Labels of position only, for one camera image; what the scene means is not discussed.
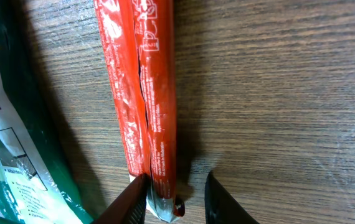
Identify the red toothpaste tube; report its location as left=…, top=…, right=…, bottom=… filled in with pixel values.
left=94, top=0, right=184, bottom=223

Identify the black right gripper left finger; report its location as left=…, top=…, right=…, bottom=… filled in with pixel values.
left=92, top=174, right=149, bottom=224

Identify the green 3M gloves packet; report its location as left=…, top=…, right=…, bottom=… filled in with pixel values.
left=0, top=1, right=92, bottom=223

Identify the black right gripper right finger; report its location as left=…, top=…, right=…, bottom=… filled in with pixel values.
left=204, top=171, right=259, bottom=224

